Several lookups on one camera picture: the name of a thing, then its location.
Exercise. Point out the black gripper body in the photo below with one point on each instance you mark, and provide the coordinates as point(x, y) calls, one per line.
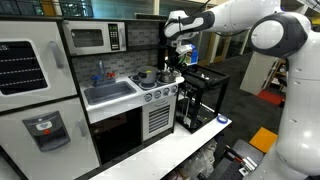
point(178, 59)

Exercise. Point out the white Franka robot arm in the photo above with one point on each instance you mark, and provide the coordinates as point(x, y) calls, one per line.
point(300, 133)

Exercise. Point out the small silver pot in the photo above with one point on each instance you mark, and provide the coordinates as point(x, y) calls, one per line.
point(167, 80)

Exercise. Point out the large grey pot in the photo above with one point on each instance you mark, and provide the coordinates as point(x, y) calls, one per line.
point(147, 76)

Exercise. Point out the white kitchen utensil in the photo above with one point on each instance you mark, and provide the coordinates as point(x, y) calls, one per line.
point(166, 62)

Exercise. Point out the blue white container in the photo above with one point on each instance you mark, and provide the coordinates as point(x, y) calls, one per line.
point(194, 55)

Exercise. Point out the grey stove knob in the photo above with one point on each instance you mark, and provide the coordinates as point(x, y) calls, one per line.
point(166, 91)
point(157, 94)
point(174, 89)
point(148, 97)

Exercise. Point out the white toy oven door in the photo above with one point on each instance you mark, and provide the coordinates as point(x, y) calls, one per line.
point(159, 116)

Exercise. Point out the grey toy sink basin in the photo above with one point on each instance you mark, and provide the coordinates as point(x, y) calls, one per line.
point(108, 91)

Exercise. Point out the blue tape roll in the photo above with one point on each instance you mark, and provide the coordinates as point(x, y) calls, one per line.
point(222, 119)

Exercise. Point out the grey toy faucet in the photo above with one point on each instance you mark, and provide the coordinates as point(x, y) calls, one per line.
point(101, 68)

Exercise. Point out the white black toy kitchen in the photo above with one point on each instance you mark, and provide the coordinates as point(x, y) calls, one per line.
point(110, 110)

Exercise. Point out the toy microwave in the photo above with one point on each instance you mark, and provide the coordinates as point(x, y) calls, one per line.
point(100, 46)

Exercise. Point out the white cabinet panel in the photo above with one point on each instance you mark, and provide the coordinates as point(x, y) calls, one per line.
point(255, 75)

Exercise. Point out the clear plastic bag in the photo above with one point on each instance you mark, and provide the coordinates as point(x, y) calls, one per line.
point(200, 160)

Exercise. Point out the red floor mat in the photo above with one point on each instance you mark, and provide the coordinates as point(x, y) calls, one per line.
point(270, 97)

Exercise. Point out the wooden shelf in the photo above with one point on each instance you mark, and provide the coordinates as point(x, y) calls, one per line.
point(278, 75)

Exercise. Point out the orange black clamp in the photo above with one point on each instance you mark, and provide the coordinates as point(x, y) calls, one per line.
point(236, 156)

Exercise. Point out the white freezer door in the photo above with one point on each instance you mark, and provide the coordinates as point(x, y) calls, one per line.
point(66, 83)

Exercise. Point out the yellow box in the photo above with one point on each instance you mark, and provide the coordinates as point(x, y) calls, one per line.
point(263, 140)

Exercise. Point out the grey ice dispenser panel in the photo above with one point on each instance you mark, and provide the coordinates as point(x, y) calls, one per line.
point(46, 131)

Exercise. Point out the white fridge door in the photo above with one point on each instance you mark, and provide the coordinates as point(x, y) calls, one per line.
point(20, 153)

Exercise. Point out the aluminium corner bracket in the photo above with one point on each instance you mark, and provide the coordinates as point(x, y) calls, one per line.
point(248, 165)

